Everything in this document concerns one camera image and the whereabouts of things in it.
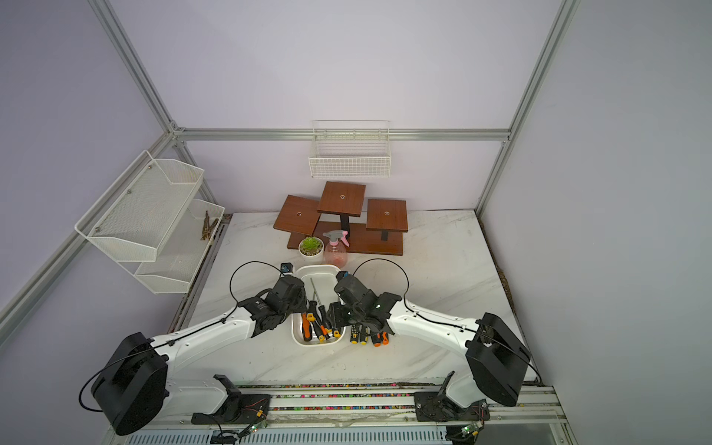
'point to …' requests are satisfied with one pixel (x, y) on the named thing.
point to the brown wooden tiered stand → (372, 226)
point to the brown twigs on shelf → (208, 227)
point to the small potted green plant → (311, 250)
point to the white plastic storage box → (298, 336)
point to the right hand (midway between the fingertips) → (334, 317)
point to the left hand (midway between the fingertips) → (298, 297)
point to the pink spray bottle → (336, 254)
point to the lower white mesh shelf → (175, 262)
